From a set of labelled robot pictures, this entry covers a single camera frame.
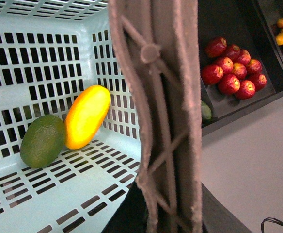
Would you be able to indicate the yellow mango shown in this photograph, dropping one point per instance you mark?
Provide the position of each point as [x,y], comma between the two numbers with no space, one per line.
[86,116]

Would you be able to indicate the green avocado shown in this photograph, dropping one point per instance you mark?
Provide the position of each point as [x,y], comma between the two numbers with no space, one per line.
[43,141]

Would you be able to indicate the light teal plastic basket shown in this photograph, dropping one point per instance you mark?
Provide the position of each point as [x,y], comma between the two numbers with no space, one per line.
[50,52]

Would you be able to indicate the black fruit display tray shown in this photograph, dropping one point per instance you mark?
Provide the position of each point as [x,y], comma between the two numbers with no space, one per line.
[241,62]

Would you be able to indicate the brown basket handle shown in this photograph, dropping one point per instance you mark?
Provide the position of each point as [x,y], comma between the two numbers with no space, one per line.
[156,44]

